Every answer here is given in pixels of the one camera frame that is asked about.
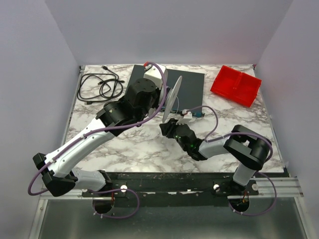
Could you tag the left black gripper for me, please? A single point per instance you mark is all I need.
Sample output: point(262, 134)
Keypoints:
point(157, 98)

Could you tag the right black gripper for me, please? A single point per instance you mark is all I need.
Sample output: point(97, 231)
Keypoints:
point(172, 128)

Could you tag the white cable spool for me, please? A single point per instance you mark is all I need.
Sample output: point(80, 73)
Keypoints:
point(170, 99)

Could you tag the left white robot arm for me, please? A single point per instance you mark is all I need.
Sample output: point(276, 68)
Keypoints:
point(141, 102)

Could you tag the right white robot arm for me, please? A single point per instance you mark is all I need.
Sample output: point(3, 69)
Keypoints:
point(251, 149)

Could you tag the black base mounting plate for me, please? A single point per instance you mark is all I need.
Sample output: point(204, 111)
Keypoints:
point(172, 189)

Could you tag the red plastic bin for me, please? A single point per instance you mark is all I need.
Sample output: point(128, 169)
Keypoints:
point(236, 86)

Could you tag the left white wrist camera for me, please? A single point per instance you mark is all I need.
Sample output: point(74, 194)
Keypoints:
point(152, 73)

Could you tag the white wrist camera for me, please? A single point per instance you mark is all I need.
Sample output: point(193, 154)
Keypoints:
point(152, 73)
point(187, 117)

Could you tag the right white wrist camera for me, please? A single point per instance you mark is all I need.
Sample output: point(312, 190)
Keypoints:
point(187, 117)

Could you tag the aluminium rail frame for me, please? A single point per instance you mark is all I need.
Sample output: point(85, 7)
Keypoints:
point(272, 213)

